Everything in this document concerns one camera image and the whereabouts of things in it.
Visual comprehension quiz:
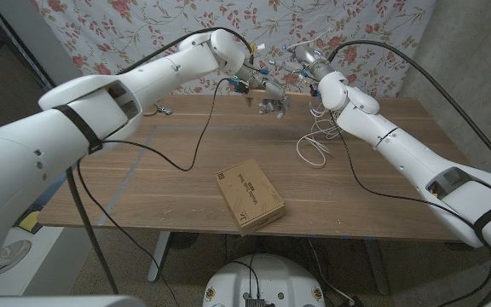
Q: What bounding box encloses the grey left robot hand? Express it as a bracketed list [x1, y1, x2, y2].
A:
[243, 63, 292, 119]

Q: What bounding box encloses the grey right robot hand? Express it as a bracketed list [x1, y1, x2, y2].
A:
[269, 43, 335, 82]

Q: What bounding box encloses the wooden slat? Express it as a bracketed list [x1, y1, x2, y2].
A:
[247, 87, 280, 98]

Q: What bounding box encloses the white Ethernet cable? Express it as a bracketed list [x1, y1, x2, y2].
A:
[285, 29, 344, 167]

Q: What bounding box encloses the brown cardboard box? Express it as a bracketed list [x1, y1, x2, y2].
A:
[214, 158, 286, 237]

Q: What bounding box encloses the floral backdrop cloth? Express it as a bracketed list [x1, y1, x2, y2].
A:
[30, 0, 438, 116]

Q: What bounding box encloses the dark round floor fan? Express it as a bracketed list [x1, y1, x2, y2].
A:
[169, 232, 199, 251]

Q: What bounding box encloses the white robot torso base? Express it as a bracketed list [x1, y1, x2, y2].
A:
[202, 253, 326, 307]

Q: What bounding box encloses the white table leg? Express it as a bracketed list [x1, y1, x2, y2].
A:
[147, 231, 172, 283]
[364, 238, 391, 296]

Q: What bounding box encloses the yellow black foot pedal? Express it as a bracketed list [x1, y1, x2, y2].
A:
[19, 211, 42, 234]

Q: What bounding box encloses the grey sneaker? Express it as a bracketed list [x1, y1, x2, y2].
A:
[0, 239, 32, 276]

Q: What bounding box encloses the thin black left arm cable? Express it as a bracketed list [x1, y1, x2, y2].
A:
[76, 78, 230, 307]

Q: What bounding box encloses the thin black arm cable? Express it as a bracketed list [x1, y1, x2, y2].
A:
[76, 78, 230, 307]
[330, 113, 491, 307]

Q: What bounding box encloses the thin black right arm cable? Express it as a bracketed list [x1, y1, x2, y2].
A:
[330, 113, 491, 307]

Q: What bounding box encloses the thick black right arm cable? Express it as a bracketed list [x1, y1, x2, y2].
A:
[326, 39, 491, 307]

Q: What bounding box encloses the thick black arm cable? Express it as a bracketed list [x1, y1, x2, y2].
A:
[65, 26, 255, 296]
[326, 39, 491, 307]

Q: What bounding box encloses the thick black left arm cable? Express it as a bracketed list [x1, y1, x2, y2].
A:
[65, 26, 255, 296]

